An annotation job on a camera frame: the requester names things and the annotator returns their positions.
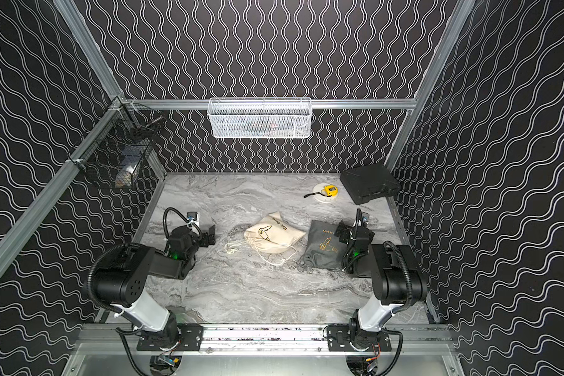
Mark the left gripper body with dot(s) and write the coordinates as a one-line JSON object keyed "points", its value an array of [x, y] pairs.
{"points": [[206, 234]]}

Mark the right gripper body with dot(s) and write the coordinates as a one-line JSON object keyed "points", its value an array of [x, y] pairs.
{"points": [[348, 252]]}

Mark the dark grey hair dryer bag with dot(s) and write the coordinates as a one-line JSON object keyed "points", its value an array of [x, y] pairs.
{"points": [[323, 250]]}

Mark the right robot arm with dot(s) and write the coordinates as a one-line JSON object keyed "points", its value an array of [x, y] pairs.
{"points": [[396, 279]]}

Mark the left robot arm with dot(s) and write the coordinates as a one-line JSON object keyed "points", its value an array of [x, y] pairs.
{"points": [[117, 279]]}

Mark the yellow tape measure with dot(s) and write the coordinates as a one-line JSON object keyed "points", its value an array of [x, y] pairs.
{"points": [[330, 190]]}

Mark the white round coaster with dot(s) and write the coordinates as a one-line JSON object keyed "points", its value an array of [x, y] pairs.
{"points": [[319, 196]]}

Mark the black hard case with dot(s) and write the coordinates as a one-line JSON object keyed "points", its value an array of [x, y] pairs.
{"points": [[369, 182]]}

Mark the item in black basket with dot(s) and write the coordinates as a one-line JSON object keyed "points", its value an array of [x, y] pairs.
{"points": [[127, 174]]}

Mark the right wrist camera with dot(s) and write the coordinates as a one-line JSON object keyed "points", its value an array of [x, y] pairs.
{"points": [[362, 219]]}

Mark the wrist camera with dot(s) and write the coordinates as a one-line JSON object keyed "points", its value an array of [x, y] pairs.
{"points": [[192, 218], [362, 219]]}

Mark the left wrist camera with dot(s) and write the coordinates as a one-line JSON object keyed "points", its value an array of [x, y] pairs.
{"points": [[192, 218]]}

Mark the black wire wall basket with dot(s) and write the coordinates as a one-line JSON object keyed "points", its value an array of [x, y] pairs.
{"points": [[132, 133]]}

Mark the white mesh wall basket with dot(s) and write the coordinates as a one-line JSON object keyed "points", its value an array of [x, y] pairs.
{"points": [[260, 118]]}

